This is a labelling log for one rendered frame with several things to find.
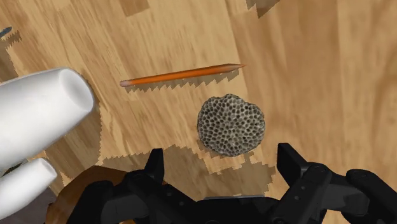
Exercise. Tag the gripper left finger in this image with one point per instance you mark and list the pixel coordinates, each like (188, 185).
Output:
(145, 198)

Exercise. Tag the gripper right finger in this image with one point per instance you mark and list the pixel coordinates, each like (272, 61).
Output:
(310, 192)

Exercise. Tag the brown round object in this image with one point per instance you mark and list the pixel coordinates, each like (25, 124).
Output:
(80, 180)

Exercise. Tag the grey honeycomb round coral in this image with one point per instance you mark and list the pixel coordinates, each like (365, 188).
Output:
(231, 124)

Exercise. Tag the small white cylinder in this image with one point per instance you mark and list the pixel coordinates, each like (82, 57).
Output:
(24, 183)

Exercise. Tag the orange pencil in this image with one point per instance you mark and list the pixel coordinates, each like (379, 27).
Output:
(183, 74)

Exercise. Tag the large white cylinder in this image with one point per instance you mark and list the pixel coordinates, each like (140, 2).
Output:
(37, 114)

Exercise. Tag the grey blue slim object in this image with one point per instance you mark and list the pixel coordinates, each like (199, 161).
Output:
(5, 31)

